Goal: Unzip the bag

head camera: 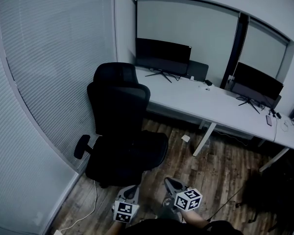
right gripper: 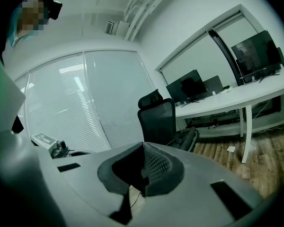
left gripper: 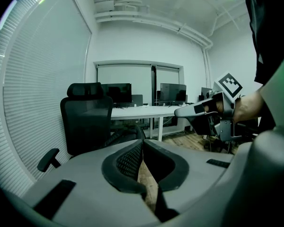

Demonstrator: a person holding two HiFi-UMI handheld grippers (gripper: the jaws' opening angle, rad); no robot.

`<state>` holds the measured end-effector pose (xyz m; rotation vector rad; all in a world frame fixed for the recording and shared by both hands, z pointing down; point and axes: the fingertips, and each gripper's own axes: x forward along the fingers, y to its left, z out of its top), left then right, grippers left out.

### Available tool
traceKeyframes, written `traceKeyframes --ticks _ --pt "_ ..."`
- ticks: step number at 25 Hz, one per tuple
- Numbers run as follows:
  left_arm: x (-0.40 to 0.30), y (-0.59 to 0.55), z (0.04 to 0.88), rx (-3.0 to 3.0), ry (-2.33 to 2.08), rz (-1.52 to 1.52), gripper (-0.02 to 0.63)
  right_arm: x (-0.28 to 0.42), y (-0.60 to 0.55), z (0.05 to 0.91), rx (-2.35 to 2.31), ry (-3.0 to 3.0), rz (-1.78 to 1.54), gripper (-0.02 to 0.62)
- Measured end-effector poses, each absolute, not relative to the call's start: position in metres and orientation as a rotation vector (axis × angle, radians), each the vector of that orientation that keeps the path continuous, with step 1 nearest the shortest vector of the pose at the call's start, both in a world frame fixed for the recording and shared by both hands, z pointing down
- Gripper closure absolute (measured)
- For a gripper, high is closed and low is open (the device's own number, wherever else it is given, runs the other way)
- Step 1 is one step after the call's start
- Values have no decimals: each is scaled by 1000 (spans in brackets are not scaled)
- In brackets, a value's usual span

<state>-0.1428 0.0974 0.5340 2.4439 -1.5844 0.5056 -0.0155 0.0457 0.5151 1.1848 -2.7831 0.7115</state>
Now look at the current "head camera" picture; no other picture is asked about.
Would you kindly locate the black mesh office chair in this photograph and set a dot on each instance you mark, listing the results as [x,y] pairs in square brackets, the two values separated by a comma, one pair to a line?
[117,99]

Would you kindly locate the person's right forearm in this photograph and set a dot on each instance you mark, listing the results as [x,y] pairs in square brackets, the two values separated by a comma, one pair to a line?
[196,217]

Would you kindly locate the white roller blind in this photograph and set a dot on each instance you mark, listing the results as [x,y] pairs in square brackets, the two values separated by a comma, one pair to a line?
[186,21]
[267,45]

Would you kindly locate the black swivel chair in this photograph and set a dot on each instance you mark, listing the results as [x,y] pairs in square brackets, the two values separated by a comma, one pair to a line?
[272,192]

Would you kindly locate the white power strip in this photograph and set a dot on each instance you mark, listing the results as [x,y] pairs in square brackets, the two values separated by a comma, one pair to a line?
[58,232]

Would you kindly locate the dark grey desk divider panel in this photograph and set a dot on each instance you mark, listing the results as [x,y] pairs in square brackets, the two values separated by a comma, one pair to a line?
[198,70]
[275,101]

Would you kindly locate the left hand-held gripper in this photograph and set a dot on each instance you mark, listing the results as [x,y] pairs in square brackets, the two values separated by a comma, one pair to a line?
[126,210]

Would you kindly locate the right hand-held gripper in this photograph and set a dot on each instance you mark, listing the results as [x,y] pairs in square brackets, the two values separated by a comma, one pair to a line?
[187,199]

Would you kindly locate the black charger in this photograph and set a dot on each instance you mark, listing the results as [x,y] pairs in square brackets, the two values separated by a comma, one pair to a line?
[275,113]

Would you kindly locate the black smartphone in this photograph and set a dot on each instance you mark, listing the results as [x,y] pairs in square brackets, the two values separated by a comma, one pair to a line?
[269,120]

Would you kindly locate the small black desk gadget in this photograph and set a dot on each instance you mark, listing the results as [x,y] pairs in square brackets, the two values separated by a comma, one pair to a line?
[208,82]

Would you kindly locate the white desk leg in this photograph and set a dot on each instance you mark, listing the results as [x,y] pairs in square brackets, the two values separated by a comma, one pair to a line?
[204,138]
[274,159]

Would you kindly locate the white paper sheet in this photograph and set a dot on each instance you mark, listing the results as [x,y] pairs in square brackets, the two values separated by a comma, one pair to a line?
[185,138]

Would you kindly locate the person's left forearm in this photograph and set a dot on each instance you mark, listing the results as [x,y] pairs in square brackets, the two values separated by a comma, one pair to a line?
[117,227]

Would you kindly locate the person's black shirt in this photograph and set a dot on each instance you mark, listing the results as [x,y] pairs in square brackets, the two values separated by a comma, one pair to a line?
[174,227]

